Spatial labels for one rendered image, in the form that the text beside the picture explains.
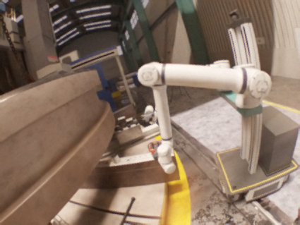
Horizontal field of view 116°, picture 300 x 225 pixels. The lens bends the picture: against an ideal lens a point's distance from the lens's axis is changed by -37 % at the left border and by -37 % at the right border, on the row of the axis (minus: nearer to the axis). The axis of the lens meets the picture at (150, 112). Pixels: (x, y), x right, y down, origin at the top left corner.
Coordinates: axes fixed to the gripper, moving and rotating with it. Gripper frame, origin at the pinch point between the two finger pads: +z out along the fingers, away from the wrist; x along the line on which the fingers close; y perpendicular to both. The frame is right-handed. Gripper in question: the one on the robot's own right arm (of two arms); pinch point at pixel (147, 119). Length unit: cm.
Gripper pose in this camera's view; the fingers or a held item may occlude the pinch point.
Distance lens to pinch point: 150.5
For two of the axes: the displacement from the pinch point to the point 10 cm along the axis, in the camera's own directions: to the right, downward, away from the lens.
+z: -0.7, 3.6, -9.3
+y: -2.8, -9.0, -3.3
